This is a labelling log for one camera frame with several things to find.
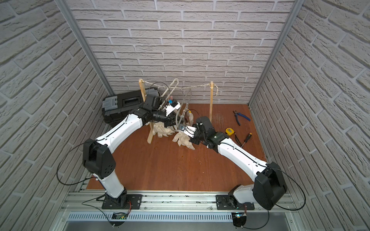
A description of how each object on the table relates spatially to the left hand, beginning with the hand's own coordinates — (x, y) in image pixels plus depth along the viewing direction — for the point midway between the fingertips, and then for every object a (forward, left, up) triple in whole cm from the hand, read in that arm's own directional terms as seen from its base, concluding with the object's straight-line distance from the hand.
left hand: (184, 119), depth 77 cm
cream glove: (+2, +16, -12) cm, 20 cm away
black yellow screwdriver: (+2, -44, -24) cm, 50 cm away
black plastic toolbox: (+16, +46, -9) cm, 49 cm away
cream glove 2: (+11, -3, -11) cm, 16 cm away
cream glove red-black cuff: (-4, +1, -14) cm, 14 cm away
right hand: (-2, -4, -7) cm, 8 cm away
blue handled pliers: (+25, -42, -24) cm, 54 cm away
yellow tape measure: (+7, -32, -23) cm, 40 cm away
